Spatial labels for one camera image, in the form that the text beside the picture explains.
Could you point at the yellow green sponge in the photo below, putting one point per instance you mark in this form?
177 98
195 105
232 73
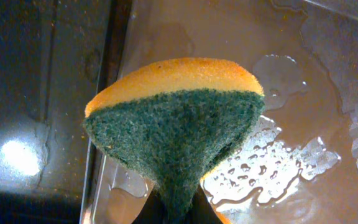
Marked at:
173 122

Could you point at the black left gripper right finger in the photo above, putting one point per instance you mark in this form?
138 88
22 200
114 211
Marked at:
201 210

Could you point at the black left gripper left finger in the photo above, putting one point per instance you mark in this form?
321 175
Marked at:
153 211

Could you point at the black sponge tray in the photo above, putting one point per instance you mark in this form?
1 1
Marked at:
55 56

